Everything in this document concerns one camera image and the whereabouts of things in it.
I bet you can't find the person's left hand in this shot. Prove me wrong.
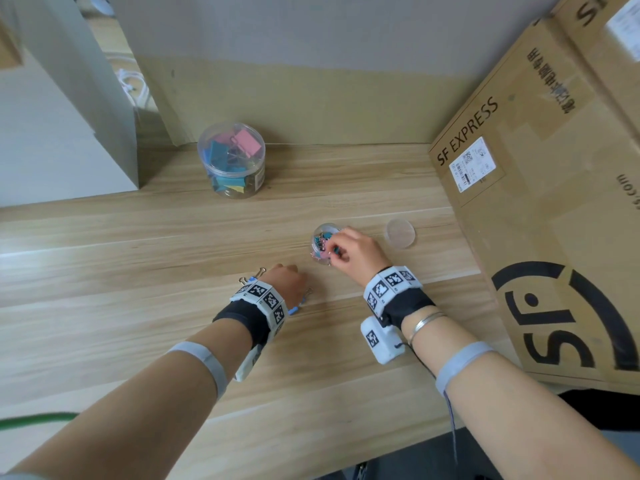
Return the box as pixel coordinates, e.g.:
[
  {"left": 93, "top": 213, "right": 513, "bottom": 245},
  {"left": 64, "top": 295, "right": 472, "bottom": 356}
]
[{"left": 262, "top": 263, "right": 310, "bottom": 311}]

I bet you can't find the person's right hand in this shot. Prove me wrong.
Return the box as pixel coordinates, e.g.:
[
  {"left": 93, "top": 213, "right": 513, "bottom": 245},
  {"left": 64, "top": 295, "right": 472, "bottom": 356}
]
[{"left": 327, "top": 226, "right": 392, "bottom": 288}]

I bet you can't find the small clear round lid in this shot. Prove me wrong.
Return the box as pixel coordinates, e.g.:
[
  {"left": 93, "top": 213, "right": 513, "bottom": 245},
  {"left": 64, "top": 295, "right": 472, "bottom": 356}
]
[{"left": 383, "top": 218, "right": 417, "bottom": 249}]

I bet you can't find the small clear plastic jar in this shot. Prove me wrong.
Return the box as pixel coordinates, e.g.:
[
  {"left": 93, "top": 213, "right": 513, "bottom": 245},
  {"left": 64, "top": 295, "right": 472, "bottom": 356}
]
[{"left": 311, "top": 223, "right": 343, "bottom": 267}]

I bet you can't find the large clear plastic jar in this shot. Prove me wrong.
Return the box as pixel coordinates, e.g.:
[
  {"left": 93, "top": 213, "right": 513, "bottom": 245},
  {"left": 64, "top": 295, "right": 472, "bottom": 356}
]
[{"left": 196, "top": 121, "right": 267, "bottom": 199}]

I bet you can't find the large teal binder clip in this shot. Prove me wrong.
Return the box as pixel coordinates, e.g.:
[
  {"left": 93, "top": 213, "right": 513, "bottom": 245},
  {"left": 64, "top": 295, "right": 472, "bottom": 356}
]
[{"left": 212, "top": 175, "right": 247, "bottom": 195}]

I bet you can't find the large blue binder clip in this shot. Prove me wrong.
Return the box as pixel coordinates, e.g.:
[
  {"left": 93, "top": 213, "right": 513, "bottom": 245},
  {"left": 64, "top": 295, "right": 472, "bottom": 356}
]
[{"left": 207, "top": 140, "right": 229, "bottom": 168}]

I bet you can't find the person's left forearm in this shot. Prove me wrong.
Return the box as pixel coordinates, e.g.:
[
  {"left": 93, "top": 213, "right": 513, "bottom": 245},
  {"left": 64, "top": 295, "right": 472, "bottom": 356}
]
[{"left": 7, "top": 319, "right": 253, "bottom": 480}]

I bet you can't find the grey forearm band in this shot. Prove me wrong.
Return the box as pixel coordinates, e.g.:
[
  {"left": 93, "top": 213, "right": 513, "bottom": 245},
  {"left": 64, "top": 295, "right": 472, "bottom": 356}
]
[
  {"left": 435, "top": 341, "right": 496, "bottom": 395},
  {"left": 167, "top": 341, "right": 230, "bottom": 401}
]

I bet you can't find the person's right forearm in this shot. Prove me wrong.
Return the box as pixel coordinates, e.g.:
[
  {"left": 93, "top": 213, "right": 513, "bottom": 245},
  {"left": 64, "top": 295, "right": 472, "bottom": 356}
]
[{"left": 399, "top": 304, "right": 640, "bottom": 480}]

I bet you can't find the marker tag wristband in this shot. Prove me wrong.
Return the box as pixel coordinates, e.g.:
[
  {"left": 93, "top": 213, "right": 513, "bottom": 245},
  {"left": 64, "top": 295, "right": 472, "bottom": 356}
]
[
  {"left": 229, "top": 280, "right": 287, "bottom": 341},
  {"left": 363, "top": 266, "right": 423, "bottom": 318}
]

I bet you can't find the brown shipping box black logo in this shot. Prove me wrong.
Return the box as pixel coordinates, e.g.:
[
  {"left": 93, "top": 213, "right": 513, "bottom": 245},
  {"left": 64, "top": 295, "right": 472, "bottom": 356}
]
[{"left": 428, "top": 14, "right": 640, "bottom": 395}]

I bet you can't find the grey and tan partition board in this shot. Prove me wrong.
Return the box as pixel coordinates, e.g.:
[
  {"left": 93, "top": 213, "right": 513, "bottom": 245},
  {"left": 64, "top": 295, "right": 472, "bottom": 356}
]
[{"left": 107, "top": 0, "right": 566, "bottom": 145}]

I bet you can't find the white cardboard box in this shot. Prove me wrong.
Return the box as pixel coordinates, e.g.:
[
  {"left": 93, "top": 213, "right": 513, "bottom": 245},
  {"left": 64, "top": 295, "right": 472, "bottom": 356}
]
[{"left": 0, "top": 0, "right": 140, "bottom": 208}]

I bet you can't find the black wrist strap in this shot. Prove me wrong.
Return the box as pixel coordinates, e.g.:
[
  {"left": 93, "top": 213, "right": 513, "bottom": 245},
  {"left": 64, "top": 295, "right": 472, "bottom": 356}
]
[
  {"left": 382, "top": 287, "right": 436, "bottom": 329},
  {"left": 212, "top": 300, "right": 271, "bottom": 348}
]

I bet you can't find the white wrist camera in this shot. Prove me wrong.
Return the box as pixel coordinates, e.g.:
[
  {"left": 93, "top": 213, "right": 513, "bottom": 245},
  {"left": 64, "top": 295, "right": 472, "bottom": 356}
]
[
  {"left": 233, "top": 342, "right": 266, "bottom": 383},
  {"left": 361, "top": 315, "right": 406, "bottom": 365}
]

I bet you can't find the silver bracelet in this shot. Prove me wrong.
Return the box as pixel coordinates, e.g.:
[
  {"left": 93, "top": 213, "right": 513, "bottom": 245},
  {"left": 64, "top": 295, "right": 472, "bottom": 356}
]
[{"left": 407, "top": 311, "right": 449, "bottom": 345}]

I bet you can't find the black cable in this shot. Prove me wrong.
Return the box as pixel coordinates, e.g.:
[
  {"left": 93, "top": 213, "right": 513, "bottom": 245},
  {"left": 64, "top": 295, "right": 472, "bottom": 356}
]
[{"left": 443, "top": 394, "right": 459, "bottom": 465}]

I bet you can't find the white cable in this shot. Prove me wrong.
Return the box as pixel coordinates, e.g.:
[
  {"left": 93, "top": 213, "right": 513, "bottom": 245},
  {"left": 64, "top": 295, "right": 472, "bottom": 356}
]
[{"left": 115, "top": 68, "right": 151, "bottom": 109}]

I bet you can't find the green cable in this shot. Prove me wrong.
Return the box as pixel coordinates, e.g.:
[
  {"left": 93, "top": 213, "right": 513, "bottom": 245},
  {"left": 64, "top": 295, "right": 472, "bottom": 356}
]
[{"left": 0, "top": 412, "right": 81, "bottom": 432}]

